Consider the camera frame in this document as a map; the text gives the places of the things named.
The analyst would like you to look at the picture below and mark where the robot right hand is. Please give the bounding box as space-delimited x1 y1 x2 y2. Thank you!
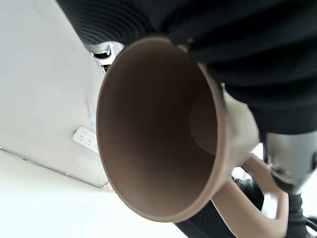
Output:
175 176 264 238

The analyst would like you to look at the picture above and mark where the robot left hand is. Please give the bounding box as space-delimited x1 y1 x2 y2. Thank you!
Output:
55 0 317 224

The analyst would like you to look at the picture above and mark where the brown plastic mug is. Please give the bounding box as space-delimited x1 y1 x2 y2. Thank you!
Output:
95 36 290 238

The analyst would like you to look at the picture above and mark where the white power strip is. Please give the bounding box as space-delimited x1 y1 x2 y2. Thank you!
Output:
72 126 99 153

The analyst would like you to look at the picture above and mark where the silver metal edge trim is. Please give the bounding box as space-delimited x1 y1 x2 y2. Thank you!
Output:
0 145 110 188

